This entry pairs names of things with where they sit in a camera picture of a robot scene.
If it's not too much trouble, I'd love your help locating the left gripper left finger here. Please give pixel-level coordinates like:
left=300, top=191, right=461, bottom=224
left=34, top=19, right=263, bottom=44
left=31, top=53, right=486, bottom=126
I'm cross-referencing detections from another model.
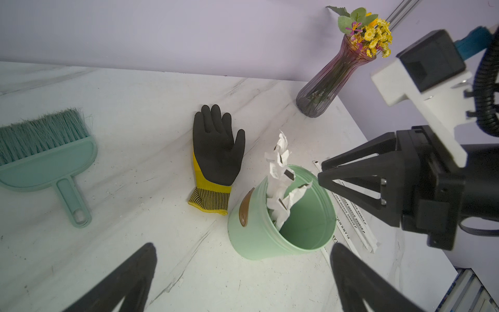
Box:
left=65, top=243, right=157, bottom=311

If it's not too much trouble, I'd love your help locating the black yellow work glove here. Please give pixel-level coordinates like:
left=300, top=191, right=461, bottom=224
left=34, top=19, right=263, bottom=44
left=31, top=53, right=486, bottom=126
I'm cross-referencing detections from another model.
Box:
left=188, top=104, right=246, bottom=215

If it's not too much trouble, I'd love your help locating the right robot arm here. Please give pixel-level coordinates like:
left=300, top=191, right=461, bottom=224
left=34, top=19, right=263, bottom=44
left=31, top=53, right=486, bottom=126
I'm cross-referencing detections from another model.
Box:
left=318, top=27, right=498, bottom=250

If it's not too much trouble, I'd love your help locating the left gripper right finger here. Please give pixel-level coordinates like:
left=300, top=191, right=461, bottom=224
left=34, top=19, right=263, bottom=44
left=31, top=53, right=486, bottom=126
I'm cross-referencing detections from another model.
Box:
left=330, top=243, right=422, bottom=312

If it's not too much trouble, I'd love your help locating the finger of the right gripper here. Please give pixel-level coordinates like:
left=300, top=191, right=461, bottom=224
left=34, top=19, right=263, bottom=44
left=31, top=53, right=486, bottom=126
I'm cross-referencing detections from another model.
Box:
left=318, top=152, right=404, bottom=228
left=321, top=133, right=396, bottom=171

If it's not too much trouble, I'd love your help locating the green hand brush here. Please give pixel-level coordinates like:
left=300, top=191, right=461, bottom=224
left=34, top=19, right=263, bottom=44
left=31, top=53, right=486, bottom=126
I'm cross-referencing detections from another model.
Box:
left=1, top=109, right=97, bottom=228

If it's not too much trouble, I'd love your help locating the bundle of wrapped straws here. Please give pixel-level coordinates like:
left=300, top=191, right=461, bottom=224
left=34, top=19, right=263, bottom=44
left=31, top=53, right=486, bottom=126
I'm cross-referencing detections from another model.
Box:
left=265, top=131, right=313, bottom=231

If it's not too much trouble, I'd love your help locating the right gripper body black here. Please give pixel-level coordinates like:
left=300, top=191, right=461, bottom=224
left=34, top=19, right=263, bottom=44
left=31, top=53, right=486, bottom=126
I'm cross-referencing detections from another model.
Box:
left=396, top=126, right=465, bottom=251

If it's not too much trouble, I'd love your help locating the green storage cup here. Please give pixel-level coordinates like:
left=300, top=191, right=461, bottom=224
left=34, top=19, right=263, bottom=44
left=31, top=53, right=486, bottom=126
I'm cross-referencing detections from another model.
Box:
left=227, top=165, right=336, bottom=260

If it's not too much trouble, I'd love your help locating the yellow flower bouquet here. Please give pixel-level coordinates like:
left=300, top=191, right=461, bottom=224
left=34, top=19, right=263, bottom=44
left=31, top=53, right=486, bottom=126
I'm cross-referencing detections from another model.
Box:
left=326, top=6, right=393, bottom=58

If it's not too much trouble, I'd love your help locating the purple glass vase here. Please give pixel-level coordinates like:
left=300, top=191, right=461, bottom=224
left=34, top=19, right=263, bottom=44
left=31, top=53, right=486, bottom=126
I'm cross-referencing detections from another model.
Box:
left=296, top=36, right=376, bottom=118

